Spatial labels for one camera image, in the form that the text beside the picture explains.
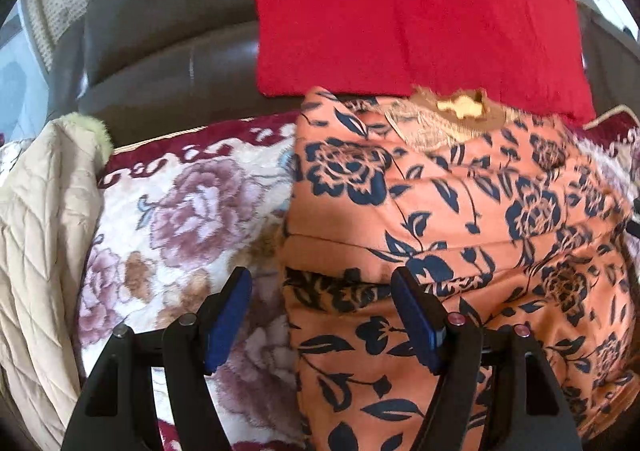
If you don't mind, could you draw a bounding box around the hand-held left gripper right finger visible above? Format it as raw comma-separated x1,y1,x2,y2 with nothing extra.
391,267,583,451

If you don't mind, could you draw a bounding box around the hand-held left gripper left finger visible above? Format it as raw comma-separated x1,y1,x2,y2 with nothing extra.
60,267,253,451

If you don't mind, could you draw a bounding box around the dark brown leather sofa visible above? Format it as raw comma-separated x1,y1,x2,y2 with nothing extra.
75,0,640,146

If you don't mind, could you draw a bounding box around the red knit cloth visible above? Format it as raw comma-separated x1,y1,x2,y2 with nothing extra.
252,0,596,124

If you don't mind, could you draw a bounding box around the orange floral garment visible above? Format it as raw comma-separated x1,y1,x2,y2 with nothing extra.
280,86,640,451

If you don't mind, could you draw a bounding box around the floral plush blanket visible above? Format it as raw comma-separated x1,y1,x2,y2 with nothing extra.
75,106,640,451

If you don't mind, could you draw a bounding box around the beige quilted jacket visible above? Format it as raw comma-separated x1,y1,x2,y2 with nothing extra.
0,113,116,432

